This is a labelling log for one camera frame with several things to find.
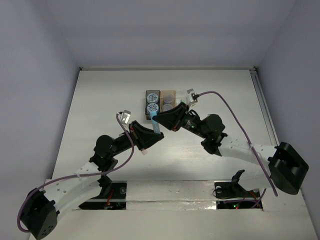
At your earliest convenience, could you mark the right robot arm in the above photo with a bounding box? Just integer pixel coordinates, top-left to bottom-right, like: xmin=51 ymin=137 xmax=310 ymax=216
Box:
xmin=152 ymin=103 xmax=309 ymax=196

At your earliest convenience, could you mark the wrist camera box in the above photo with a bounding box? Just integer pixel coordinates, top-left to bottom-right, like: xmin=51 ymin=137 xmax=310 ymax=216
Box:
xmin=120 ymin=110 xmax=131 ymax=126
xmin=186 ymin=88 xmax=199 ymax=109

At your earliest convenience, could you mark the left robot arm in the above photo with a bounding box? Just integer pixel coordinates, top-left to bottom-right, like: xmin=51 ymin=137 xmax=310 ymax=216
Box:
xmin=16 ymin=121 xmax=164 ymax=240

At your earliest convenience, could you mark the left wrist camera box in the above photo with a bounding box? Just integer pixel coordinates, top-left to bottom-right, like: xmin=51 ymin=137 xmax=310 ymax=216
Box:
xmin=120 ymin=110 xmax=131 ymax=126

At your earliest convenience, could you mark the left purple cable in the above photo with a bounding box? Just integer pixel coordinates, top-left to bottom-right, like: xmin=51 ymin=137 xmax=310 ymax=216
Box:
xmin=16 ymin=113 xmax=136 ymax=232

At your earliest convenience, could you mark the purple cable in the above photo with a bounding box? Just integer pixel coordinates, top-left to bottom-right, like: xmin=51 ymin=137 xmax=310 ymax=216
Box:
xmin=196 ymin=91 xmax=279 ymax=197
xmin=16 ymin=113 xmax=136 ymax=232

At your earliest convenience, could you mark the orange highlighter pen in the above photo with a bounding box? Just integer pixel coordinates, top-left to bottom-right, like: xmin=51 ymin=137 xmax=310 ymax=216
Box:
xmin=141 ymin=149 xmax=148 ymax=155

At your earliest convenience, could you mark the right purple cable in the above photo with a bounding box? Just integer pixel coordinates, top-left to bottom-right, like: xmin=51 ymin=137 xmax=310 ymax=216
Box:
xmin=196 ymin=91 xmax=279 ymax=197

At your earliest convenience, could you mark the grey translucent container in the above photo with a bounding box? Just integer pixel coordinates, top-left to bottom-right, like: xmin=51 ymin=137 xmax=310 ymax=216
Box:
xmin=144 ymin=90 xmax=161 ymax=121

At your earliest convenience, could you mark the clear plastic container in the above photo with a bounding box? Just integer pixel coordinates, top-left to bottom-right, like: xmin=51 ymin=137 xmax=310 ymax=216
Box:
xmin=175 ymin=90 xmax=187 ymax=106

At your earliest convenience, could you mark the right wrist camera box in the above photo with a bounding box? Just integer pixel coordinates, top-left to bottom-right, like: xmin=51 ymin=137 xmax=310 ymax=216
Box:
xmin=186 ymin=88 xmax=199 ymax=109

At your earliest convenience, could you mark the orange translucent container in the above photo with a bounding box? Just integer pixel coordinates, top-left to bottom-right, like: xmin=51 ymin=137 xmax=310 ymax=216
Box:
xmin=160 ymin=90 xmax=177 ymax=112

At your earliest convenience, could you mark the blue highlighter pen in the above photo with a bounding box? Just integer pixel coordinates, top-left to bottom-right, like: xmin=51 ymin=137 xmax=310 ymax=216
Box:
xmin=151 ymin=119 xmax=161 ymax=134

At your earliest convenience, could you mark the paper clip tub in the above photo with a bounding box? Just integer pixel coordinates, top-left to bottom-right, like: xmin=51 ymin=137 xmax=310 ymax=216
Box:
xmin=162 ymin=93 xmax=174 ymax=104
xmin=161 ymin=103 xmax=174 ymax=113

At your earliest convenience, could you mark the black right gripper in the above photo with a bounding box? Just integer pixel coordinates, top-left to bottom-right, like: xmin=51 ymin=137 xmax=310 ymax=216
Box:
xmin=152 ymin=103 xmax=208 ymax=139

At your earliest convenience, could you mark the blue cleaning gel jar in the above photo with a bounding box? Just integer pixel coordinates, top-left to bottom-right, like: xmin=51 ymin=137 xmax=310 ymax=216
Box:
xmin=146 ymin=92 xmax=159 ymax=104

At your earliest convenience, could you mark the aluminium side rail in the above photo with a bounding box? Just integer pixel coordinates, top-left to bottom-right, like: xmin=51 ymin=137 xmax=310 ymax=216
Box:
xmin=249 ymin=69 xmax=279 ymax=145

